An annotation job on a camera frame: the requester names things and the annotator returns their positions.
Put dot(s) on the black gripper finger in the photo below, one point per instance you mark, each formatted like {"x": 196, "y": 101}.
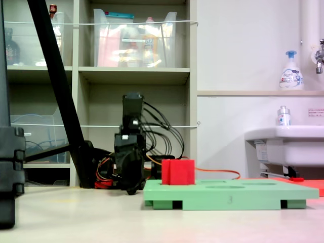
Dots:
{"x": 131, "y": 178}

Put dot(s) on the red cross columnar block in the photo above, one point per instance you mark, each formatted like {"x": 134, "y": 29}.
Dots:
{"x": 178, "y": 172}

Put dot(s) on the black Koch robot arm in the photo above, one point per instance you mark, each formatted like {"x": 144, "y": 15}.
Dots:
{"x": 132, "y": 108}

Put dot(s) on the green shape hole board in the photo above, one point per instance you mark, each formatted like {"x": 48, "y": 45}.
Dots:
{"x": 227, "y": 193}

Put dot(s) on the black tripod brace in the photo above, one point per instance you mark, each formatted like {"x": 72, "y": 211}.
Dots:
{"x": 45, "y": 152}

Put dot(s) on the large clear storage bin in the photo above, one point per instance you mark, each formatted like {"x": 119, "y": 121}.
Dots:
{"x": 134, "y": 50}

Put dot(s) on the yellow pink-capped spray bottle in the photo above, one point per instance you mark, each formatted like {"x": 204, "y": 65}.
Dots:
{"x": 150, "y": 43}

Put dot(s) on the notched black stack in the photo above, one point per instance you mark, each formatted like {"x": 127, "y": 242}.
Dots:
{"x": 10, "y": 164}

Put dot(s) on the dark glass bottle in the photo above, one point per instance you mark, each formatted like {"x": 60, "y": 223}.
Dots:
{"x": 11, "y": 50}

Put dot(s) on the white sink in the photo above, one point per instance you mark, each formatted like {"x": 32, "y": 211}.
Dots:
{"x": 286, "y": 144}

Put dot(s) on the small clear sanitizer bottle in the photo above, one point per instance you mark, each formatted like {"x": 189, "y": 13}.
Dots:
{"x": 283, "y": 117}

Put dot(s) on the white blue soap pump bottle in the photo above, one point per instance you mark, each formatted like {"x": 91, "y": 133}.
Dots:
{"x": 291, "y": 76}

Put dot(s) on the metal faucet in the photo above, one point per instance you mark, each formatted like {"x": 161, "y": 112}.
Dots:
{"x": 319, "y": 58}

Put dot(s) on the dark grey post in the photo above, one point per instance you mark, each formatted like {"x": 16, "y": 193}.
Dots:
{"x": 3, "y": 76}

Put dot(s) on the metal sink bracket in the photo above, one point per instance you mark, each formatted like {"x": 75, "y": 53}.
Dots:
{"x": 278, "y": 173}

